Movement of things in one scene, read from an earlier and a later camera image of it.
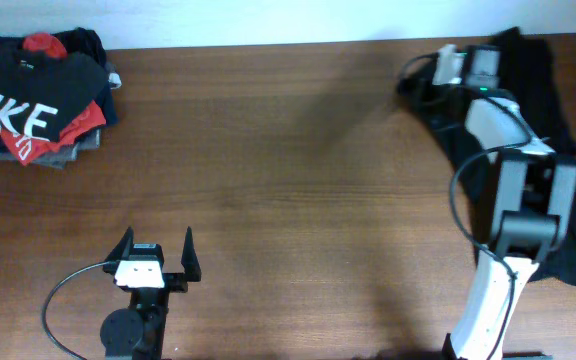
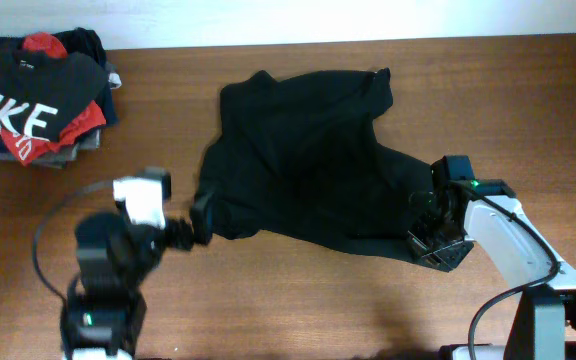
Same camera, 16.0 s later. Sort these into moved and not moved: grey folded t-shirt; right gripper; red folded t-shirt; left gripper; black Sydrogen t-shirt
Moved: right gripper; left gripper; black Sydrogen t-shirt
Not moved: grey folded t-shirt; red folded t-shirt
